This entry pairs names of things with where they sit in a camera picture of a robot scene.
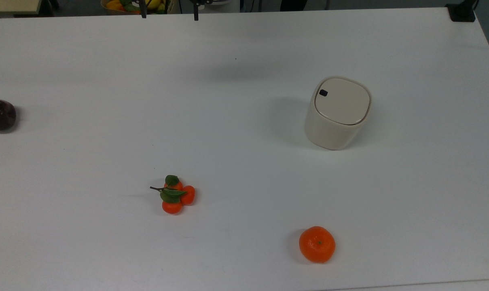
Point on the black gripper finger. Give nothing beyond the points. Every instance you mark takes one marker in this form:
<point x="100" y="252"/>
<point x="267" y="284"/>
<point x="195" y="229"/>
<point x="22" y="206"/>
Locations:
<point x="196" y="12"/>
<point x="143" y="10"/>

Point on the cream lidded garbage bin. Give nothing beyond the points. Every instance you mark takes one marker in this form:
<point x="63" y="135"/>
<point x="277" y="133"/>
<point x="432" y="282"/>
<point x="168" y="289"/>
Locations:
<point x="337" y="133"/>

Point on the bowl of mixed fruit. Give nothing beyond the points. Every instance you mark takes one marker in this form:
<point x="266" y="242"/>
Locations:
<point x="115" y="5"/>

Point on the beige wooden furniture piece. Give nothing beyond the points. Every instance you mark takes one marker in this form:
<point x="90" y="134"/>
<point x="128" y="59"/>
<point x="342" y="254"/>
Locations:
<point x="9" y="6"/>

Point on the small mandarin cluster with leaves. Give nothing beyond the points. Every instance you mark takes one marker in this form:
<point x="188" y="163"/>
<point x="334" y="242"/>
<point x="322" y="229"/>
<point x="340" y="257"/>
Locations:
<point x="172" y="207"/>

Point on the large orange mandarin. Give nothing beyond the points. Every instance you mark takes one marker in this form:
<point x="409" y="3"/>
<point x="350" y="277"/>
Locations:
<point x="317" y="244"/>

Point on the black table clamp mount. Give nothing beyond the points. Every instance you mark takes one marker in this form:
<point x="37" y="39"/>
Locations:
<point x="460" y="14"/>

